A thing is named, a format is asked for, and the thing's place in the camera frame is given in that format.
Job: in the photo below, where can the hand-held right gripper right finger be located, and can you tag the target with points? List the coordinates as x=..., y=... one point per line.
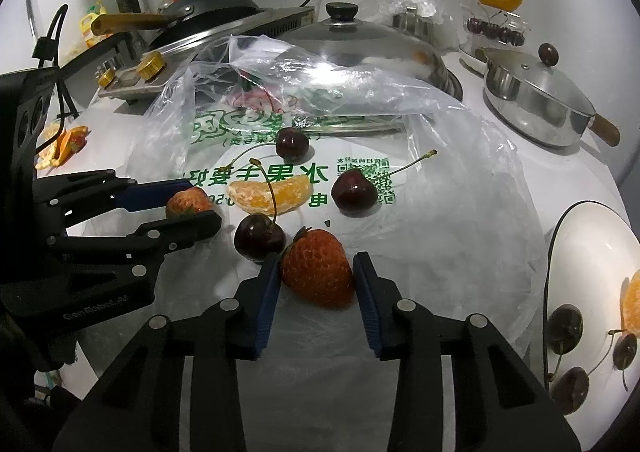
x=367, y=297

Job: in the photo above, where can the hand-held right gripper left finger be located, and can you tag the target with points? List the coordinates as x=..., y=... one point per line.
x=267, y=292

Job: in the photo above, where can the large red strawberry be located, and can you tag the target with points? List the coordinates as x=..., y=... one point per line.
x=317, y=267

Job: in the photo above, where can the black metal rack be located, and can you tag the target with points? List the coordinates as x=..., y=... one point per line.
x=95, y=52

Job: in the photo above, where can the orange peel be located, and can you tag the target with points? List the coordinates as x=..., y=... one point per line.
x=65, y=144

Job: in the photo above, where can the row of boxed cherries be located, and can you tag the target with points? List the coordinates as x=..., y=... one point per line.
x=492, y=29

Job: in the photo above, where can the yellow oil bottle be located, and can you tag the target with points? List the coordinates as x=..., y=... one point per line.
x=92, y=22

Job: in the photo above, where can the clear printed plastic bag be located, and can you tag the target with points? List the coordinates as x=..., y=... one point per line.
x=450, y=242

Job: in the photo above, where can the white plate with black rim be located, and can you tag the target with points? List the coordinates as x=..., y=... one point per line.
x=590, y=252

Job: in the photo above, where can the large glass pan lid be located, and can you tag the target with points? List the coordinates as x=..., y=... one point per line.
x=360, y=47

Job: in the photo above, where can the small strawberry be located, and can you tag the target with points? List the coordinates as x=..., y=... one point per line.
x=189, y=202

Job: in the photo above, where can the dark red cherry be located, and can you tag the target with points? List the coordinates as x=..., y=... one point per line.
x=259, y=237
x=625, y=351
x=354, y=192
x=570, y=389
x=292, y=142
x=564, y=324

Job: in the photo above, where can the small steel pot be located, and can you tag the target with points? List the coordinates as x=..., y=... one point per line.
x=530, y=124

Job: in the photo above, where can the small steel cup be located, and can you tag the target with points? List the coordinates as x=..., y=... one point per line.
x=412, y=24

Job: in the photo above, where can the small pot lid brown knob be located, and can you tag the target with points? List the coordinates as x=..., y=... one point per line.
x=540, y=82

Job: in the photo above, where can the steel induction cooker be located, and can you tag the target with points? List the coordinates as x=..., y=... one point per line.
x=130, y=84

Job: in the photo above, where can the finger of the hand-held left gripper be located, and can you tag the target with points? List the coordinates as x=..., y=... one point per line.
x=145, y=195
x=190, y=229

